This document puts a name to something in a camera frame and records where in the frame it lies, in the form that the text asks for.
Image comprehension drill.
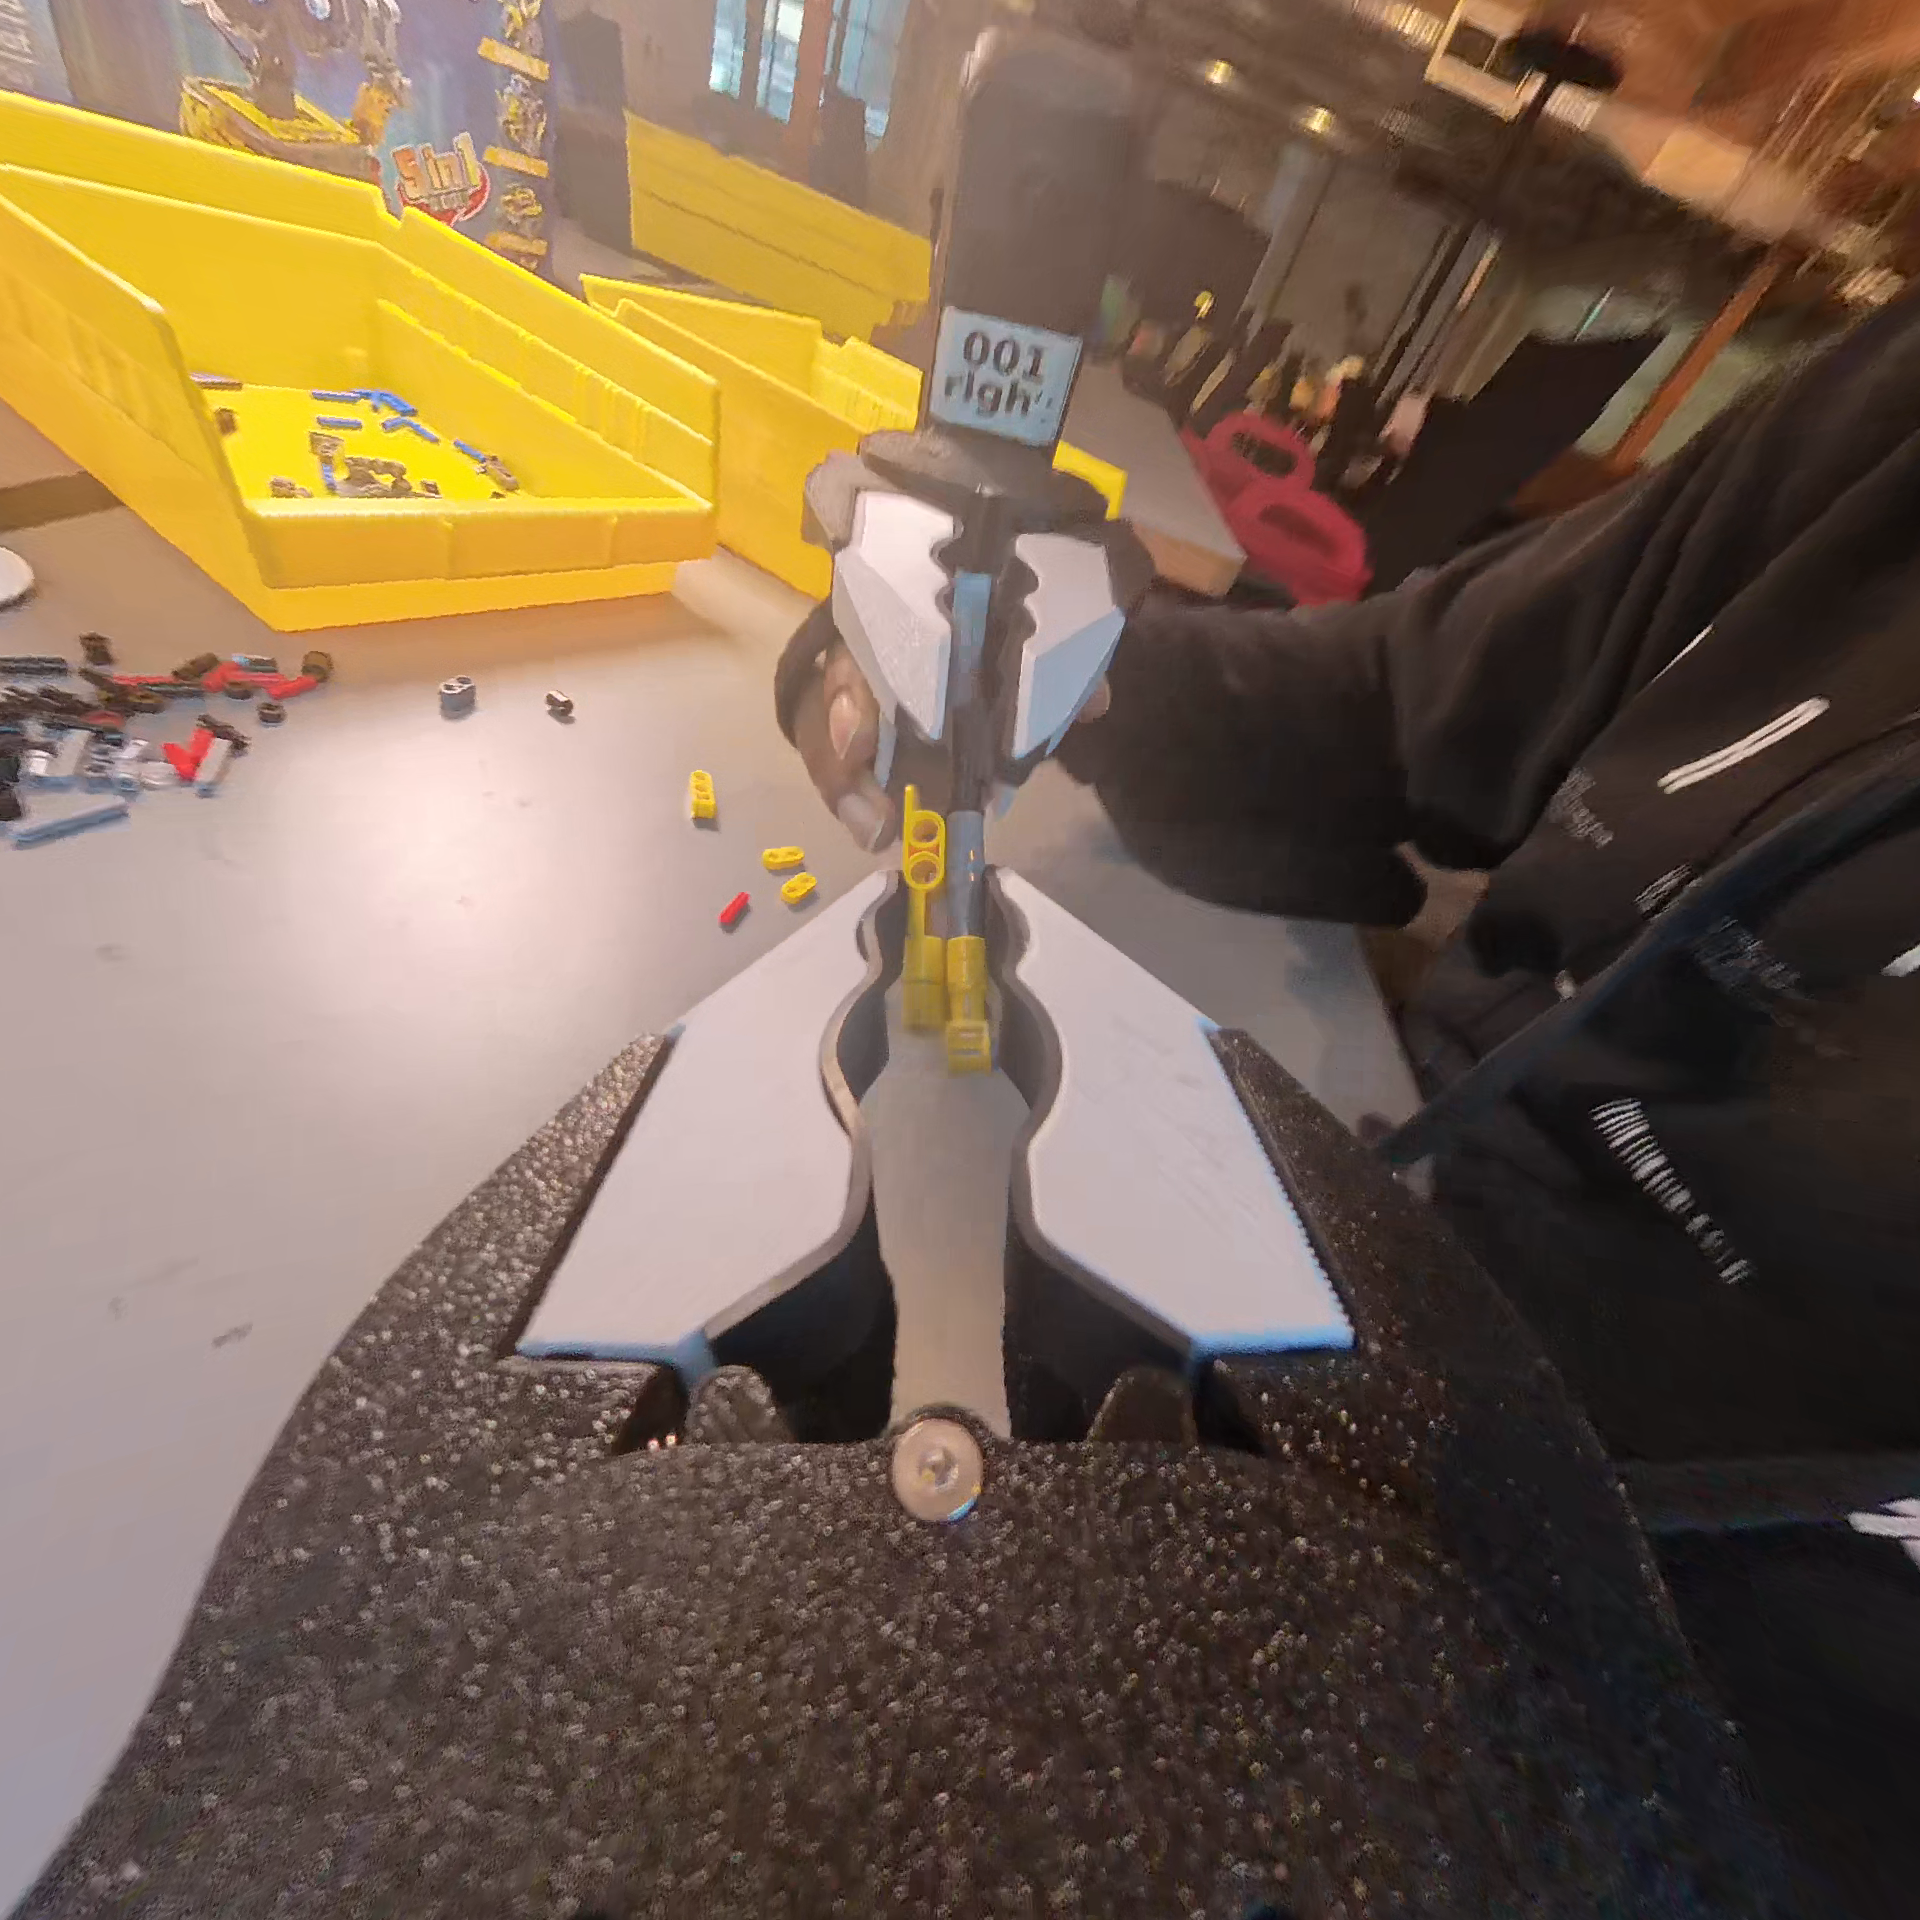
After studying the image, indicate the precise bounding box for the grey side table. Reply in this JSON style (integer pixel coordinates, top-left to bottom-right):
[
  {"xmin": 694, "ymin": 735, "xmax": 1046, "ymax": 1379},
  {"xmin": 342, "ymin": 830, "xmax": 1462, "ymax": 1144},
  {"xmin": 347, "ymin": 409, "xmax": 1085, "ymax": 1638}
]
[{"xmin": 1057, "ymin": 360, "xmax": 1250, "ymax": 603}]

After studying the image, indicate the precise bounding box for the blue robot kit box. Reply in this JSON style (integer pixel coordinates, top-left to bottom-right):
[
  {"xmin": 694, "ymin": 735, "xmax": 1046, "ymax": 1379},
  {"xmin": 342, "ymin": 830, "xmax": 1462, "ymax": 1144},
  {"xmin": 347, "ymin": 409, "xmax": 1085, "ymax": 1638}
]
[{"xmin": 0, "ymin": 0, "xmax": 565, "ymax": 281}]

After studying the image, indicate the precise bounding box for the grey desk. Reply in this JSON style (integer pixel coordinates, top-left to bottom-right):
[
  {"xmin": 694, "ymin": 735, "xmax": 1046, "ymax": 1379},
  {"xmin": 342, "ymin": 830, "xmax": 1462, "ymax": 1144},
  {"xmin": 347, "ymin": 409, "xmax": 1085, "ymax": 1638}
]
[{"xmin": 0, "ymin": 360, "xmax": 1428, "ymax": 1920}]

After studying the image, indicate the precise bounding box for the person's right forearm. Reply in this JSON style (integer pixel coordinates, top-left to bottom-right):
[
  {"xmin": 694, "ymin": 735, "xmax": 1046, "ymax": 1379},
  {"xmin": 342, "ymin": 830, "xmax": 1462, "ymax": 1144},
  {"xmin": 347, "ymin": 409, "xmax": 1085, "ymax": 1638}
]
[{"xmin": 1057, "ymin": 435, "xmax": 1728, "ymax": 930}]

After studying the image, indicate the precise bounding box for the yellow brick arm with axle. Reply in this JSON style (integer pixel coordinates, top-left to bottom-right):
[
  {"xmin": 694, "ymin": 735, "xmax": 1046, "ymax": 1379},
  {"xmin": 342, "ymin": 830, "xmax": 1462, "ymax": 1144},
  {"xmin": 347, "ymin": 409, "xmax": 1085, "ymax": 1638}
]
[{"xmin": 897, "ymin": 781, "xmax": 1001, "ymax": 1077}]

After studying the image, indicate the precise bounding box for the pile of black red pieces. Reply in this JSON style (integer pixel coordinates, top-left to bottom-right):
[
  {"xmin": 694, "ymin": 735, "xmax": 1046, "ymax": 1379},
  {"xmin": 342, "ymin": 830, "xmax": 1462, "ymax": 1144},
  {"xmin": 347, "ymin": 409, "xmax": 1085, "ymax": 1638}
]
[{"xmin": 0, "ymin": 630, "xmax": 337, "ymax": 851}]

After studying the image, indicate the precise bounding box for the red plastic canister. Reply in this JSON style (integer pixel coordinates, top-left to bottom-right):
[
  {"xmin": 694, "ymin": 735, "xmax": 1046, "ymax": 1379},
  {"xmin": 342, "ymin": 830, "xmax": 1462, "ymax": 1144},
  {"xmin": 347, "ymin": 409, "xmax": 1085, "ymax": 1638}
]
[
  {"xmin": 1185, "ymin": 412, "xmax": 1323, "ymax": 513},
  {"xmin": 1236, "ymin": 481, "xmax": 1375, "ymax": 610}
]

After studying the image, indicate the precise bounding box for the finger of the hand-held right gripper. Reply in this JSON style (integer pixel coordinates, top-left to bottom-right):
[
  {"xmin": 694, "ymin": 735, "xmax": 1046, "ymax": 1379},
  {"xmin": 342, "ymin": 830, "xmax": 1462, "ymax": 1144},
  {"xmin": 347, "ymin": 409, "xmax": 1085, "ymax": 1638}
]
[
  {"xmin": 1002, "ymin": 533, "xmax": 1128, "ymax": 769},
  {"xmin": 829, "ymin": 494, "xmax": 962, "ymax": 745}
]

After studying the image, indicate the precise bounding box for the heap of blue tan pieces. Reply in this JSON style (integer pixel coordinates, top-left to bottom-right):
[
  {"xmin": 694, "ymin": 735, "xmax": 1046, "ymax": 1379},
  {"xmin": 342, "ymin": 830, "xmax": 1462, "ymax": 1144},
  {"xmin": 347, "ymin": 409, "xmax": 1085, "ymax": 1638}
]
[{"xmin": 194, "ymin": 375, "xmax": 520, "ymax": 505}]

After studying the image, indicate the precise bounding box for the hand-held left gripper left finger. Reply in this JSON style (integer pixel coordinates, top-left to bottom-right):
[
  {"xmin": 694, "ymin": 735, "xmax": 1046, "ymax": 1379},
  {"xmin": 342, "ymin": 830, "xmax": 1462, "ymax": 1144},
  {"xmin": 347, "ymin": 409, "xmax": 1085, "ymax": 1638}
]
[{"xmin": 515, "ymin": 867, "xmax": 910, "ymax": 1451}]

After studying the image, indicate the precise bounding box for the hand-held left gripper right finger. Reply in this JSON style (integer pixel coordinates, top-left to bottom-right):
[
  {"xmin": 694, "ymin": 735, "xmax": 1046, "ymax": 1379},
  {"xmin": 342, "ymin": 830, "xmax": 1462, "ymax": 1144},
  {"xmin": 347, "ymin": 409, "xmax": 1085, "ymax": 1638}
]
[{"xmin": 992, "ymin": 867, "xmax": 1356, "ymax": 1440}]

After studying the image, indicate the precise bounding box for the person's right hand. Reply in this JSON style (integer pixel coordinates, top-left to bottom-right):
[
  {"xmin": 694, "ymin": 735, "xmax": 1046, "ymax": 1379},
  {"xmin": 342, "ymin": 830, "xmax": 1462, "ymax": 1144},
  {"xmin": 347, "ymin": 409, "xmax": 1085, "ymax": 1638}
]
[{"xmin": 794, "ymin": 661, "xmax": 913, "ymax": 855}]

